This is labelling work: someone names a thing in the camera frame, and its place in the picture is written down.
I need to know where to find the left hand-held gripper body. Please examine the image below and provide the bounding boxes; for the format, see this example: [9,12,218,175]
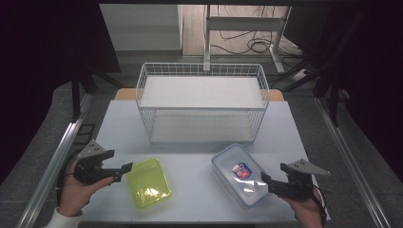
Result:
[74,139,110,185]

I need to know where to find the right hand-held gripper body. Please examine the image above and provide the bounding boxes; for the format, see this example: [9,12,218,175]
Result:
[275,159,332,201]

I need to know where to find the green translucent plastic container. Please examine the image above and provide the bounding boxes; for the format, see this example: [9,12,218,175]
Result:
[126,157,173,210]

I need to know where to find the clear plastic container blue rim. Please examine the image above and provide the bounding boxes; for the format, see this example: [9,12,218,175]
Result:
[211,142,274,209]

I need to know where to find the person's right hand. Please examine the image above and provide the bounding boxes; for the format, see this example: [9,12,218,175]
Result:
[280,187,326,228]

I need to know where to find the person's left hand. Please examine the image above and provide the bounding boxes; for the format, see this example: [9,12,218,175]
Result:
[56,160,115,219]

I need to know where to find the tan wooden board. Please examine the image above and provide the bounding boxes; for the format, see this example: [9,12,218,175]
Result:
[113,87,285,103]

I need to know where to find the black stand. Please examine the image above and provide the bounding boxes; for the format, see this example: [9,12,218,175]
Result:
[271,56,350,128]
[69,63,125,122]

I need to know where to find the dark curtain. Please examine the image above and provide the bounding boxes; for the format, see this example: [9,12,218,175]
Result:
[283,0,403,175]
[0,0,122,185]

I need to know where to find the white cabinet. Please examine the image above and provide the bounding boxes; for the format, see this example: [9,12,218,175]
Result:
[99,3,184,52]

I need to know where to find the aluminium rail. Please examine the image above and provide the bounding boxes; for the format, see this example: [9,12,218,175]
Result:
[315,96,393,228]
[15,93,95,228]

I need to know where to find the black floor cables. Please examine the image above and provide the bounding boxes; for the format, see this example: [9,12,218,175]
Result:
[209,5,303,57]

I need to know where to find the white metal desk frame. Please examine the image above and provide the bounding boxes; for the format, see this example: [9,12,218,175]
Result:
[202,4,293,74]

